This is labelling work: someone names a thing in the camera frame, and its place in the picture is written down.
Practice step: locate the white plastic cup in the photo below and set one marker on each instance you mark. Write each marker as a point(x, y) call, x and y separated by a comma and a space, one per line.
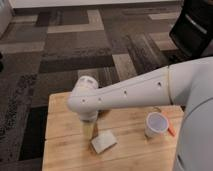
point(155, 124)

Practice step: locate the black office chair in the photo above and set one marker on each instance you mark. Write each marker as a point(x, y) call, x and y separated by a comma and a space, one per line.
point(193, 30)

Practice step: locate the white sponge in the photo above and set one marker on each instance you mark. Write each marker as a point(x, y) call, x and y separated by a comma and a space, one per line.
point(103, 141)

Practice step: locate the orange marker pen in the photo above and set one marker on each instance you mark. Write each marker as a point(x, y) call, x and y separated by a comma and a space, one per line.
point(171, 129)

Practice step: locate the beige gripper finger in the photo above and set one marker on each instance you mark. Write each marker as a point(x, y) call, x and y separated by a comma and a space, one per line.
point(88, 130)

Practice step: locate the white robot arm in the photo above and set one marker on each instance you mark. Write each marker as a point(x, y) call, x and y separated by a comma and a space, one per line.
point(188, 84)

